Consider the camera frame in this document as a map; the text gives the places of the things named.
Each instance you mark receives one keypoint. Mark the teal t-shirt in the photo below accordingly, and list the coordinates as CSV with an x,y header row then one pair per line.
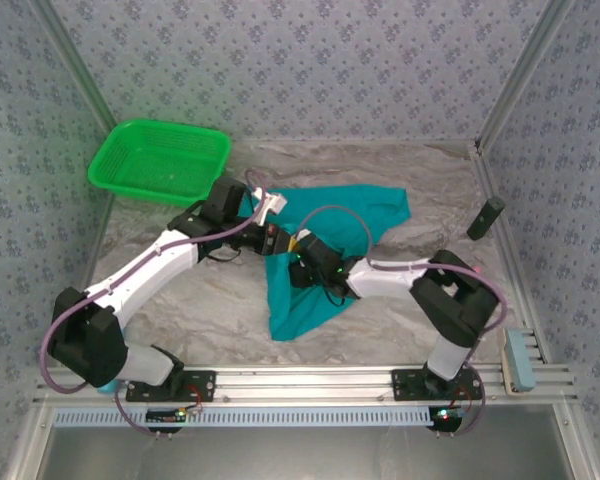
x,y
340,210

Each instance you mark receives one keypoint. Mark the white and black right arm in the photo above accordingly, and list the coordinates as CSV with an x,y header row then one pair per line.
x,y
455,305

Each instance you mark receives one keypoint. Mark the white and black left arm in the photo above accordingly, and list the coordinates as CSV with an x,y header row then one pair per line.
x,y
165,262

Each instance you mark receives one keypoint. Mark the green plastic basket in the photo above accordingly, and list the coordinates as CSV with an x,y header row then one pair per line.
x,y
155,160

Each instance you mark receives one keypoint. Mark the black cylindrical device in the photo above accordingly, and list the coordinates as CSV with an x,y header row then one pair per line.
x,y
485,218

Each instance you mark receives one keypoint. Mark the grey metal shelf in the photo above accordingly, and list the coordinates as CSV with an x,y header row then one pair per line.
x,y
300,455

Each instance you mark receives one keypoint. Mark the light blue block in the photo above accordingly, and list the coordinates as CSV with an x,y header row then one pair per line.
x,y
519,360

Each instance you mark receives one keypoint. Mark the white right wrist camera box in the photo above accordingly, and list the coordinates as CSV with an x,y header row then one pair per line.
x,y
305,233

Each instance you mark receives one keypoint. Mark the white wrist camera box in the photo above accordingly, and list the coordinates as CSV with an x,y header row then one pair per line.
x,y
275,204
305,233

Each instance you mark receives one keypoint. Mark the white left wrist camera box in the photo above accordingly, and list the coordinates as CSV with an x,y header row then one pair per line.
x,y
275,204

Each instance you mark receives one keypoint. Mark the aluminium mounting rail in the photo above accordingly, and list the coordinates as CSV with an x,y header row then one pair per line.
x,y
340,385

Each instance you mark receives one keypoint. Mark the aluminium table side rail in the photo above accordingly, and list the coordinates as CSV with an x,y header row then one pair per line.
x,y
514,260
99,240

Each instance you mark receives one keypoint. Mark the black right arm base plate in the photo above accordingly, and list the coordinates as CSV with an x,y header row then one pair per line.
x,y
405,386

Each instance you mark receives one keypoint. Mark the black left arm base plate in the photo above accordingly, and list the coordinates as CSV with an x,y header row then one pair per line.
x,y
205,385

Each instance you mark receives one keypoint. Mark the aluminium frame post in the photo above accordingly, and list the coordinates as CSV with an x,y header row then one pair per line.
x,y
70,55
531,55

